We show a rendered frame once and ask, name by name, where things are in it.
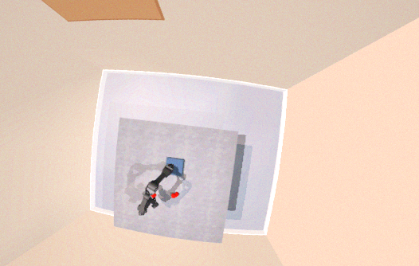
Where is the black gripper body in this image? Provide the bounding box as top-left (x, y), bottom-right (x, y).
top-left (148, 198), bottom-right (159, 209)

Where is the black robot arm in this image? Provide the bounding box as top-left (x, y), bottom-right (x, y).
top-left (137, 164), bottom-right (174, 216)

